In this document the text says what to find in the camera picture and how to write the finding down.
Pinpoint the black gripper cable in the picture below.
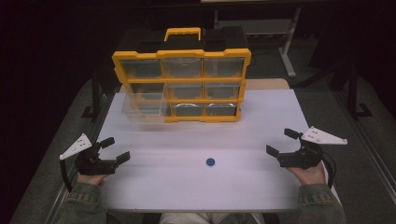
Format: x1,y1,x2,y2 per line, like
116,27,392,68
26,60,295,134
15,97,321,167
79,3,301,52
59,159,75,193
320,151,338,189

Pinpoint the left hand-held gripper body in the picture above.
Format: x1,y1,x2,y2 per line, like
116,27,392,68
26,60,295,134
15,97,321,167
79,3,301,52
59,133,121,176

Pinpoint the black metal stand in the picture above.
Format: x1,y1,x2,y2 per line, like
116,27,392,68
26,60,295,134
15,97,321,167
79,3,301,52
80,74,105,121
346,61,374,121

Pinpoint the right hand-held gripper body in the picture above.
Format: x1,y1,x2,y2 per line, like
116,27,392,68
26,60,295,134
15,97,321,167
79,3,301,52
276,126,348,171

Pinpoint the white metal desk frame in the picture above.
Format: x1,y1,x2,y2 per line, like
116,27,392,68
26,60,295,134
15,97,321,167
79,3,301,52
213,7,303,79

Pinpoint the clear plastic drawer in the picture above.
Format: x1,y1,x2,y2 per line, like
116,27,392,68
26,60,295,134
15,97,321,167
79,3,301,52
121,83,170,124

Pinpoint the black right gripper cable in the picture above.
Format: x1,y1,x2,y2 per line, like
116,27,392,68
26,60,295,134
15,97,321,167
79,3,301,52
320,151,338,189

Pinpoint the beige board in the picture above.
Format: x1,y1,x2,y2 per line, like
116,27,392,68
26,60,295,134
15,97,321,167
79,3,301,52
245,77,291,91

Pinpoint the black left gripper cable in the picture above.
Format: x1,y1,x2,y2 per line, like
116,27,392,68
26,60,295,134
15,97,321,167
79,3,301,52
59,159,75,193

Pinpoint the person's right hand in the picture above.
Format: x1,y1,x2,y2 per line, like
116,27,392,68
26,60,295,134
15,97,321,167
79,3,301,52
286,161,328,187

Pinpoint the person's left hand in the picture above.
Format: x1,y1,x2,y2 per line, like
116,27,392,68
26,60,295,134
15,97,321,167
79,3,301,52
77,173,108,187

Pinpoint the yellow black drawer organizer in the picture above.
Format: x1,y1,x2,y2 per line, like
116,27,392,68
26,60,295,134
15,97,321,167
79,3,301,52
111,26,252,124

